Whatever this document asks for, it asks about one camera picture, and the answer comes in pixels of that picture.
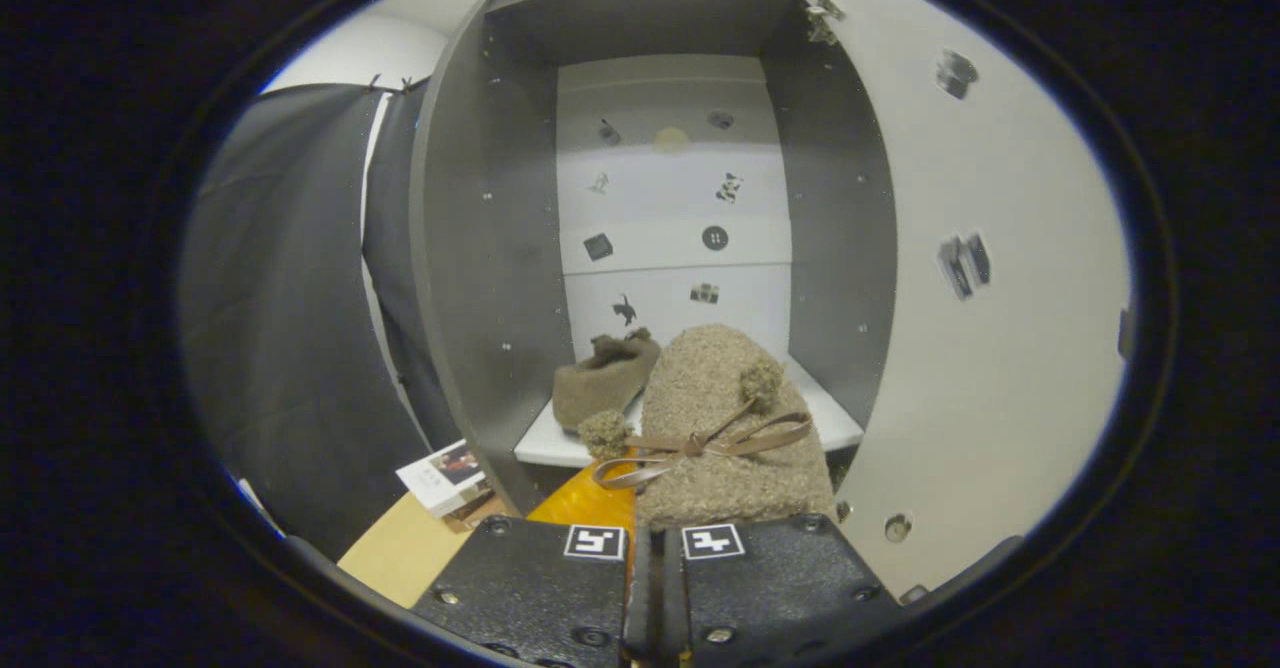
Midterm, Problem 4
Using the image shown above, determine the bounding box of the brown book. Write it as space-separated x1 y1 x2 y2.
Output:
440 492 507 535

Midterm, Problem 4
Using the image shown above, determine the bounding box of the brown fluffy shoe with bow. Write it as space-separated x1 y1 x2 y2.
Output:
578 324 838 532

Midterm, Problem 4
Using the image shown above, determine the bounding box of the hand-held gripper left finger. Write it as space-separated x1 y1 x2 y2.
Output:
412 463 636 667

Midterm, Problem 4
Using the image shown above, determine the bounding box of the white book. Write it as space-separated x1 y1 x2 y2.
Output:
396 439 491 519

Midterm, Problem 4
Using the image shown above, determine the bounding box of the white cabinet shelf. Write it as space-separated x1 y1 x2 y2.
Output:
514 356 865 470

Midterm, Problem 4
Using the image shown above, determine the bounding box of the black backdrop cloth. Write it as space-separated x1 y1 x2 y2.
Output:
180 83 463 561

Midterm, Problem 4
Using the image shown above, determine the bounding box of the grey shoe cabinet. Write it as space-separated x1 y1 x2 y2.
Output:
410 0 899 517

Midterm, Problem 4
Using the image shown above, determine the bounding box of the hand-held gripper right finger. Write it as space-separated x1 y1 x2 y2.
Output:
662 513 906 667

